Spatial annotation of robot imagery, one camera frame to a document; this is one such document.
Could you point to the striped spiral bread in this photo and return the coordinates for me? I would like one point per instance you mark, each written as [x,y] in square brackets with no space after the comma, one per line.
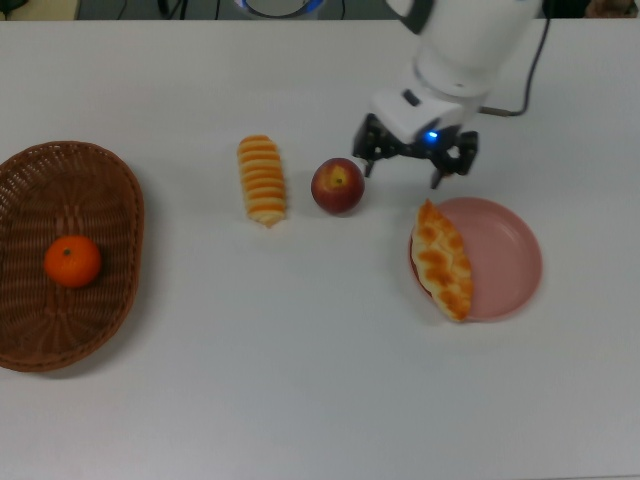
[262,185]

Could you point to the brown woven basket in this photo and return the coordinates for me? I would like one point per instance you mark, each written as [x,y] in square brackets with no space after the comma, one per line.
[70,320]

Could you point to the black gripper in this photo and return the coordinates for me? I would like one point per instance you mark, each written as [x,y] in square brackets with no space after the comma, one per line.
[425,147]

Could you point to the red apple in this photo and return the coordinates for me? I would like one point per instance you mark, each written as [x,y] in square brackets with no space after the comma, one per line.
[337,192]

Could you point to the braided leaf-shaped bread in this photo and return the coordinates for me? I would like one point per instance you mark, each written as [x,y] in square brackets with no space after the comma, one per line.
[442,260]

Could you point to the person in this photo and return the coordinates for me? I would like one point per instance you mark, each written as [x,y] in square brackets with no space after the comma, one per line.
[565,7]

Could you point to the orange tangerine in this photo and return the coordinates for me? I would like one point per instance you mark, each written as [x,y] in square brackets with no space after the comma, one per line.
[73,261]

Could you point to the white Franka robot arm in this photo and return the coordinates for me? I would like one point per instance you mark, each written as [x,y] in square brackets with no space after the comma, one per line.
[465,45]

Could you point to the pink plate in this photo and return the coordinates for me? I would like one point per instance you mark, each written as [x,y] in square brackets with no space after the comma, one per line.
[500,260]

